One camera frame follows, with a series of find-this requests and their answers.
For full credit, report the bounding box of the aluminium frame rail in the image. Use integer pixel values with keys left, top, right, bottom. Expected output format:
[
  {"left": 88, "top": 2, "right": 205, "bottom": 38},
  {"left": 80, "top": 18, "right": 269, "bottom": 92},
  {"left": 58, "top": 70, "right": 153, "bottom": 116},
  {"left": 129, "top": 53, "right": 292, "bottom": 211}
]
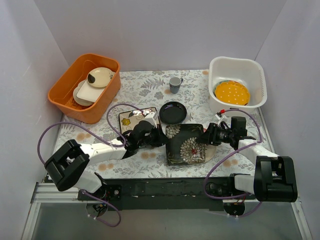
[{"left": 31, "top": 181, "right": 87, "bottom": 204}]

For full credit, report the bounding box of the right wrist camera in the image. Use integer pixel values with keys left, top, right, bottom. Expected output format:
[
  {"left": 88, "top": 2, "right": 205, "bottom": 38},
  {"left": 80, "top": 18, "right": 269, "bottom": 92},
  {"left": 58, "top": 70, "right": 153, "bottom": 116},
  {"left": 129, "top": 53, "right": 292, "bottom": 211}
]
[{"left": 215, "top": 109, "right": 228, "bottom": 126}]

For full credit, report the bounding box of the cream round plate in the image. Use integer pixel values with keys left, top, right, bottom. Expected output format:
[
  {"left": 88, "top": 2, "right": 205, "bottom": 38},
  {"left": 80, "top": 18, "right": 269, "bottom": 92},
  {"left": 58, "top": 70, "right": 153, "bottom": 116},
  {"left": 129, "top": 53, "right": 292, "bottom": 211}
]
[{"left": 72, "top": 86, "right": 94, "bottom": 107}]

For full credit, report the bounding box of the cream rectangular floral plate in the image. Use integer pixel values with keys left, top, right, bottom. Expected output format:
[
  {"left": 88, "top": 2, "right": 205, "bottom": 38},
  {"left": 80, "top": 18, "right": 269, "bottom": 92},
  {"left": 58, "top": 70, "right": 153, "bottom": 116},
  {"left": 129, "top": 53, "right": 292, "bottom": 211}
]
[{"left": 118, "top": 107, "right": 161, "bottom": 134}]

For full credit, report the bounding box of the beige round plate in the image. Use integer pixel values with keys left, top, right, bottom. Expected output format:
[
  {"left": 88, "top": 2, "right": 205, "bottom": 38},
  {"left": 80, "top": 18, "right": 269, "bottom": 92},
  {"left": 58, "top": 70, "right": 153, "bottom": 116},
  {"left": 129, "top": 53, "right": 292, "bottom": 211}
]
[{"left": 87, "top": 67, "right": 115, "bottom": 89}]

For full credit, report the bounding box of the black square floral plate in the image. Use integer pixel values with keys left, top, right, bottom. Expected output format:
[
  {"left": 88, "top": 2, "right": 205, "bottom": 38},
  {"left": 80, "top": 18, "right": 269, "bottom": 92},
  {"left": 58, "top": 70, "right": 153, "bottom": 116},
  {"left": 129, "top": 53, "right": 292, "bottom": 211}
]
[{"left": 165, "top": 123, "right": 206, "bottom": 166}]

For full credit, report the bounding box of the grey ceramic cup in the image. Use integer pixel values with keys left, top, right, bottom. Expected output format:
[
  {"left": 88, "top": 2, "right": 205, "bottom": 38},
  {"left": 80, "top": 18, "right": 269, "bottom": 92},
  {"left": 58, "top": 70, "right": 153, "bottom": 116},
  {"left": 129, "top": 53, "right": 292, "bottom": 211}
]
[{"left": 169, "top": 77, "right": 184, "bottom": 94}]

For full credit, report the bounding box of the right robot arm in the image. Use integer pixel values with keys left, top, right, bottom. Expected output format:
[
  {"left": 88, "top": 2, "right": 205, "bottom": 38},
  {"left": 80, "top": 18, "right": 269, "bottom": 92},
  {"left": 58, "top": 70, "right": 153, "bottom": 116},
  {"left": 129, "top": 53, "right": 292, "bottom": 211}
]
[{"left": 196, "top": 116, "right": 298, "bottom": 203}]

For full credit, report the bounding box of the orange plastic bin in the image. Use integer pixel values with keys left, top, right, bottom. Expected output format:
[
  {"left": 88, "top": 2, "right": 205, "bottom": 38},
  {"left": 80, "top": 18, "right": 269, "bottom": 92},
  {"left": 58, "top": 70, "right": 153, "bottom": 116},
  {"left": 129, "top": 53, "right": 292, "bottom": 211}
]
[{"left": 47, "top": 53, "right": 121, "bottom": 124}]

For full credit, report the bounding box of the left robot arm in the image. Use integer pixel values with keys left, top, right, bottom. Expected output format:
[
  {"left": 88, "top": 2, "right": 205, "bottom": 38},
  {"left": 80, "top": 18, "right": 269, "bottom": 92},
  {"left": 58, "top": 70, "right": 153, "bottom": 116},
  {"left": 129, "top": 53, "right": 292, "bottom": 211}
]
[{"left": 44, "top": 120, "right": 169, "bottom": 200}]

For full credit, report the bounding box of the black round plate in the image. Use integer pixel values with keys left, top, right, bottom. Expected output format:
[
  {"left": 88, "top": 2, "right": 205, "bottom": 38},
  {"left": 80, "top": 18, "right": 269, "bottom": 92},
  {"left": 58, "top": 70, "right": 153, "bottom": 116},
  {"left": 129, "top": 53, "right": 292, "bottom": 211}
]
[{"left": 159, "top": 101, "right": 187, "bottom": 125}]

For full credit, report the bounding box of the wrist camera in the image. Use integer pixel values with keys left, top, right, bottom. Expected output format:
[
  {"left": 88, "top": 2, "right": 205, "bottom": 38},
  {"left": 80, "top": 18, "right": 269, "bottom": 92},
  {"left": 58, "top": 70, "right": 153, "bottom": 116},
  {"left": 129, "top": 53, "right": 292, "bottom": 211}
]
[
  {"left": 142, "top": 111, "right": 158, "bottom": 128},
  {"left": 215, "top": 109, "right": 228, "bottom": 126}
]

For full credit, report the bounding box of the yellow dotted scalloped plate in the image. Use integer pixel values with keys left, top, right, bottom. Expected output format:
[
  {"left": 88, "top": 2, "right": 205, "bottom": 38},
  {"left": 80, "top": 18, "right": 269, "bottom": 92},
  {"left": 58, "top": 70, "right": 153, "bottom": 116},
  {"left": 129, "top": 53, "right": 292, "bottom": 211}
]
[{"left": 215, "top": 80, "right": 251, "bottom": 106}]

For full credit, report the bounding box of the floral table mat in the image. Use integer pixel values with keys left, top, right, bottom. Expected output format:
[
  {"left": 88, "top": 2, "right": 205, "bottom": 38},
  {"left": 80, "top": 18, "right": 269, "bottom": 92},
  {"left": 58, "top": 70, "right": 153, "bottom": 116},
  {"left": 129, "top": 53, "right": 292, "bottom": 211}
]
[{"left": 56, "top": 70, "right": 255, "bottom": 179}]

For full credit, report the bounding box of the white plastic bin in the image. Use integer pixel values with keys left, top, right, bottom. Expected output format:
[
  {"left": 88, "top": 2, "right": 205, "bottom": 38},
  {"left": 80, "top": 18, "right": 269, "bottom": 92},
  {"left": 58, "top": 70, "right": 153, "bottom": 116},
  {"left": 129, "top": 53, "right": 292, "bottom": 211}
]
[{"left": 208, "top": 56, "right": 268, "bottom": 113}]

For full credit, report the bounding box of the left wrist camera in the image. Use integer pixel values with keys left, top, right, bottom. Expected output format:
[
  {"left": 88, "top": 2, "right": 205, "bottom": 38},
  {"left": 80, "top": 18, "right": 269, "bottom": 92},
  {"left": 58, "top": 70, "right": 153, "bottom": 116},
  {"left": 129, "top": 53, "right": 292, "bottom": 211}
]
[{"left": 142, "top": 111, "right": 158, "bottom": 128}]

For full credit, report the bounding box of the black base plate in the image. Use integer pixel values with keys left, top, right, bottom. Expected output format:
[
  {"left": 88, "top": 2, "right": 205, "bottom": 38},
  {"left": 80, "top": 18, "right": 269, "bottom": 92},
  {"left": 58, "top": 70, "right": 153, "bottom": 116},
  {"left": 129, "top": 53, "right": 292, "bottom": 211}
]
[{"left": 96, "top": 177, "right": 243, "bottom": 211}]

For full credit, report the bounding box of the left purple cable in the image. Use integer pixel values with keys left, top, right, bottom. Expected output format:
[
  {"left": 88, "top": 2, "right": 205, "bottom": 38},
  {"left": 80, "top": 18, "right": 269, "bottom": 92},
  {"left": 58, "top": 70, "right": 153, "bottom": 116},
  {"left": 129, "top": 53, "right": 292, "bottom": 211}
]
[{"left": 37, "top": 102, "right": 151, "bottom": 228}]

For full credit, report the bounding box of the pink and cream plate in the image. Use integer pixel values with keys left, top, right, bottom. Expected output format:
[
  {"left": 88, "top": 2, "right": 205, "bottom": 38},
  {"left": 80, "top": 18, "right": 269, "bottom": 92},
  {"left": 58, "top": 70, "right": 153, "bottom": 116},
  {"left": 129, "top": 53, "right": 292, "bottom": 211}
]
[{"left": 204, "top": 140, "right": 217, "bottom": 163}]

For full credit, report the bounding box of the white square plate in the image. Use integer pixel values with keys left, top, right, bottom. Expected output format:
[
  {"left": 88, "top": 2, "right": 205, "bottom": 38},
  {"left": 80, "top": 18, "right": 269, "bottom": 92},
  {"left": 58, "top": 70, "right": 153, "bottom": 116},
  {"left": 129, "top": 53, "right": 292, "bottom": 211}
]
[{"left": 75, "top": 80, "right": 105, "bottom": 103}]

